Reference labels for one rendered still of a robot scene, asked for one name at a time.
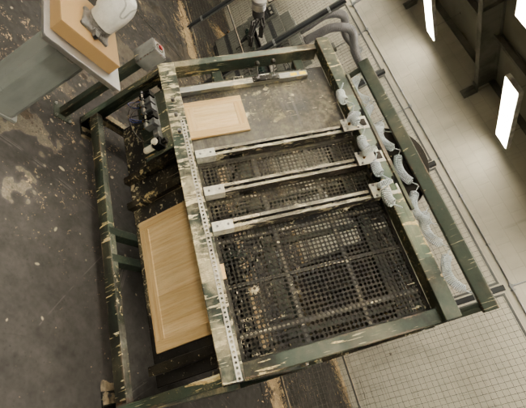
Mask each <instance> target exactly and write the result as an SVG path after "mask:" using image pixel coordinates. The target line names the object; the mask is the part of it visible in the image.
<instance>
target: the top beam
mask: <svg viewBox="0 0 526 408"><path fill-rule="evenodd" d="M315 45H316V56H317V57H318V59H319V61H320V64H321V66H322V68H323V70H324V73H325V75H326V77H327V79H328V81H329V84H330V86H331V88H332V90H333V93H334V95H335V97H336V90H338V89H341V85H342V83H344V84H343V87H342V89H343V90H344V91H345V94H346V96H347V97H348V101H347V102H351V103H354V111H355V112H356V111H358V112H359V113H360V111H359V109H361V108H360V106H359V103H358V101H357V99H356V97H355V95H354V93H353V91H352V89H351V87H350V85H349V83H348V80H347V78H346V74H345V72H344V70H343V68H342V66H341V63H340V62H339V60H338V58H337V55H336V54H335V52H334V50H333V47H332V45H331V43H330V41H329V38H328V37H327V36H325V37H319V38H316V40H315ZM338 103H339V102H338ZM339 106H340V108H341V110H342V112H343V115H344V117H345V119H347V117H348V113H349V112H351V111H352V109H353V105H352V104H349V103H346V104H343V105H342V104H340V103H339ZM363 130H364V129H360V130H353V132H352V134H353V136H354V139H355V141H356V143H357V137H358V136H360V135H362V133H363ZM363 136H366V138H367V142H368V143H369V144H370V145H371V146H374V145H375V147H376V143H378V142H377V141H376V139H375V136H374V134H373V133H372V131H371V127H370V128H366V129H365V131H364V133H363ZM357 145H358V144H357ZM380 164H381V167H382V169H383V170H384V172H383V175H384V176H386V177H388V178H391V176H393V174H392V171H391V169H390V167H389V166H388V163H387V161H383V162H380ZM370 166H371V165H370V164H368V165H367V168H368V170H369V172H370V174H371V177H372V179H373V181H374V182H375V183H376V182H380V181H382V180H384V179H385V180H386V179H387V178H385V177H383V176H380V177H377V176H375V175H374V174H373V172H372V170H371V167H370ZM391 179H392V178H391ZM393 197H394V198H395V199H396V201H395V204H396V205H398V206H392V207H390V206H387V205H385V203H384V205H385V207H386V209H387V212H388V214H389V216H390V219H391V220H392V223H393V225H394V227H395V229H396V231H397V234H398V236H399V238H400V240H401V243H402V245H403V247H404V249H405V251H406V254H407V256H408V258H409V260H410V263H411V265H412V267H413V268H414V272H415V274H416V275H417V277H418V281H419V282H420V284H421V286H422V289H423V291H424V293H425V295H426V298H427V300H428V302H429V304H430V306H431V309H433V308H435V309H437V311H438V313H439V315H440V317H441V320H442V323H440V324H443V323H445V322H449V321H454V320H455V319H458V318H461V317H462V314H461V312H460V310H459V308H458V306H457V304H456V301H455V299H454V297H453V295H452V293H451V291H450V289H449V287H448V285H447V283H446V281H445V279H444V277H443V274H442V272H441V270H440V268H439V266H438V264H437V262H436V260H435V258H434V256H433V254H432V252H431V249H430V247H429V245H428V243H427V242H426V239H425V237H424V235H423V234H422V231H421V229H420V227H419V226H418V222H417V220H416V219H415V217H414V214H413V212H412V211H411V210H410V209H409V207H408V205H407V203H406V201H405V198H404V196H403V194H402V193H396V194H393ZM383 202H384V201H383ZM399 206H402V207H403V208H400V207H399Z"/></svg>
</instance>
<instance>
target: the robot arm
mask: <svg viewBox="0 0 526 408"><path fill-rule="evenodd" d="M266 3H267V0H252V16H253V18H254V20H253V21H251V25H250V28H249V31H248V37H249V41H248V46H250V47H253V38H254V37H253V35H254V32H255V31H256V28H257V26H258V24H259V25H260V27H259V34H258V37H260V38H263V31H264V28H265V9H266ZM136 11H137V3H136V1H135V0H97V2H96V5H95V6H94V7H93V8H92V9H90V10H89V9H88V8H87V7H86V6H84V7H83V15H82V19H81V20H80V23H81V24H82V25H83V26H84V27H85V28H86V29H88V30H89V31H90V32H91V33H92V37H93V38H94V39H95V40H97V39H98V40H99V41H100V42H101V43H102V44H103V46H104V47H108V38H109V37H110V36H111V35H112V34H113V33H114V32H116V31H118V30H119V29H121V28H123V27H124V26H125V25H126V24H127V23H128V22H129V21H130V20H131V19H132V18H133V17H134V16H135V14H136Z"/></svg>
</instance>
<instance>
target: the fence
mask: <svg viewBox="0 0 526 408"><path fill-rule="evenodd" d="M300 71H305V72H306V74H299V72H300ZM294 72H296V73H297V75H293V76H291V74H290V73H294ZM279 77H280V79H271V80H265V81H260V82H253V80H252V78H247V79H237V80H231V81H225V82H219V83H208V84H202V85H197V86H191V87H180V93H181V97H183V96H193V95H199V94H205V93H211V92H216V91H226V90H232V89H237V88H243V87H254V86H259V85H265V84H271V83H280V82H286V81H292V80H298V79H306V78H307V77H308V73H307V71H306V70H298V71H292V72H286V73H281V74H279Z"/></svg>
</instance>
